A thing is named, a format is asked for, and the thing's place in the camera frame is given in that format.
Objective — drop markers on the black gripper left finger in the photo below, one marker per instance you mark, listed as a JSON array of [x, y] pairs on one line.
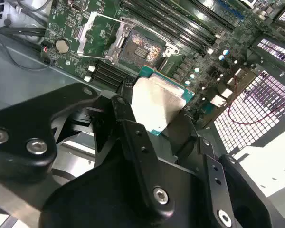
[[16, 118]]

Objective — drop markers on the silver CPU with green edge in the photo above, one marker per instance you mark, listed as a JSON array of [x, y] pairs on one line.
[[154, 102]]

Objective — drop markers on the metal socket cover frame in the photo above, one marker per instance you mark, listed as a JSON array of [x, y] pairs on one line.
[[88, 20]]

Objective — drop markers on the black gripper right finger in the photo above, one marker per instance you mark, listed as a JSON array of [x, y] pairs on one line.
[[215, 197]]

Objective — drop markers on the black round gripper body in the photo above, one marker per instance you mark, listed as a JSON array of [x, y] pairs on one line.
[[97, 202]]

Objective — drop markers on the thin metal locking lever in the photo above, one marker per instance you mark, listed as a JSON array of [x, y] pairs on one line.
[[126, 20]]

